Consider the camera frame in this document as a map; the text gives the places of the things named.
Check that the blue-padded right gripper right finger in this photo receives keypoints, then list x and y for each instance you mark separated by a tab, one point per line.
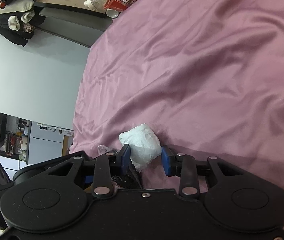
183	166

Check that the clothes hanging on door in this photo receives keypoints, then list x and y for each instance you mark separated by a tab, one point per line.
18	20

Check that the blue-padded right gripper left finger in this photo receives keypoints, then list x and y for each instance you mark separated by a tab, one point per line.
111	172

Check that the white soft bag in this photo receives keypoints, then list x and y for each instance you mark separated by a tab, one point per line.
144	145

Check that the purple bed sheet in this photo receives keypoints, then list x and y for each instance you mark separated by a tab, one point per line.
207	76

